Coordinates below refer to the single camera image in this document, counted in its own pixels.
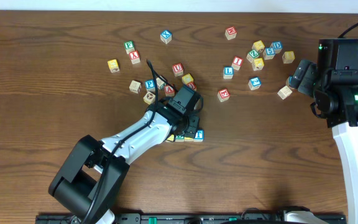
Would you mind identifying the red X block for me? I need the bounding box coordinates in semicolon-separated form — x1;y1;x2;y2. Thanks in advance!
129;50;140;64

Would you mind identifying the blue D block lower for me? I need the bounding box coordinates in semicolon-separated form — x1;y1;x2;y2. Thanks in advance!
286;76;293;89

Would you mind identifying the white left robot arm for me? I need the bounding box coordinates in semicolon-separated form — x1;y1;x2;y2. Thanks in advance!
48;97;199;223

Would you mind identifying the red M block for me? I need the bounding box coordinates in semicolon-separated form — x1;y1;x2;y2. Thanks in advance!
225;26;237;40

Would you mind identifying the blue P block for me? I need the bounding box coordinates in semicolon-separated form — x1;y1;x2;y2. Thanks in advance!
145;80;155;92

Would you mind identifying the red U block lower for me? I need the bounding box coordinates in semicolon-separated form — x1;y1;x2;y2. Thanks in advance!
186;82;197;91

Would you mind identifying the yellow block below Z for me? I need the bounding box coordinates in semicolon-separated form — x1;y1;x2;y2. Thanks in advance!
252;58;264;71

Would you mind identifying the yellow 8 block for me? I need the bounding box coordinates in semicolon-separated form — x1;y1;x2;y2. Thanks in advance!
282;51;295;64

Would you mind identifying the red Q block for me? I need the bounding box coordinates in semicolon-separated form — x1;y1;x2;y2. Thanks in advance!
217;88;231;102

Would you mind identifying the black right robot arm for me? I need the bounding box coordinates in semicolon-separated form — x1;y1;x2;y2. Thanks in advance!
288;38;358;223

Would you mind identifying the red U block upper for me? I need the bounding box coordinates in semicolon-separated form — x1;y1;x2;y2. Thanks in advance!
172;63;184;77

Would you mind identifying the plain white green-edged block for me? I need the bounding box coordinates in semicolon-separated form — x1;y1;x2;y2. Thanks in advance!
156;77;166;90

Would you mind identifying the green Z block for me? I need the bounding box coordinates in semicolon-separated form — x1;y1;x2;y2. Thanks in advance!
246;49;260;63

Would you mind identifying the red I block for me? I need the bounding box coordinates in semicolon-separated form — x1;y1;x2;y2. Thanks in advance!
231;56;244;70

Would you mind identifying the blue 5 block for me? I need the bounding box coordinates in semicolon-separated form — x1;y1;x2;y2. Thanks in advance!
263;47;275;60

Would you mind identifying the blue T block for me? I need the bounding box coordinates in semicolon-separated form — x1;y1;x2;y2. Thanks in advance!
194;129;204;142

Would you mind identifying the blue 2 block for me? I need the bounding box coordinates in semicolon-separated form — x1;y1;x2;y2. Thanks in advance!
248;77;262;90

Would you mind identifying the blue D block upper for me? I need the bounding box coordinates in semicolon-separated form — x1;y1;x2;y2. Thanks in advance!
270;41;283;54

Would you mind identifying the green B block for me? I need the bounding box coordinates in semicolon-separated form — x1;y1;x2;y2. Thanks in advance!
175;135;185;142

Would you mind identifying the red A block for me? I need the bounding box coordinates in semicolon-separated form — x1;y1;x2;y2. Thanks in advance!
164;85;175;97

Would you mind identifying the red u block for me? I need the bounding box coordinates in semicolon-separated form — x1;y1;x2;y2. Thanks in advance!
172;63;184;77
186;82;197;91

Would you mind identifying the yellow O block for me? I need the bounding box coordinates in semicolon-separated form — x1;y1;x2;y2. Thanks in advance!
166;134;175;142

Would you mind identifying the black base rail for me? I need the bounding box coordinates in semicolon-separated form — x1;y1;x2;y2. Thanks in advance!
35;207;347;224

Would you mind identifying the blue d block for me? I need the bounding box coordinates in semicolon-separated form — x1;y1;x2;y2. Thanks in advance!
270;41;283;54
286;76;293;89

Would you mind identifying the soccer ball block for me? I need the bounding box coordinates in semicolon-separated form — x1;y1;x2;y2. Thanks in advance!
143;91;156;105

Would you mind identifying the blue X block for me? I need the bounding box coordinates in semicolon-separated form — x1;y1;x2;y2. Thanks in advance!
160;30;172;44

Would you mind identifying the green F block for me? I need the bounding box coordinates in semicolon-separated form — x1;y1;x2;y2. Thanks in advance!
124;40;135;54

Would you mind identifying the plain number 6 block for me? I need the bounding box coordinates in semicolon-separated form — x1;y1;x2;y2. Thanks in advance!
129;80;142;94

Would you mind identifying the blue L block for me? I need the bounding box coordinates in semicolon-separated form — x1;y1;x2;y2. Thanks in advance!
223;67;234;79

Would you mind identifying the plain white block right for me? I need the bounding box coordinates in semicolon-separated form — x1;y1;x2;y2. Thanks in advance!
277;86;292;100

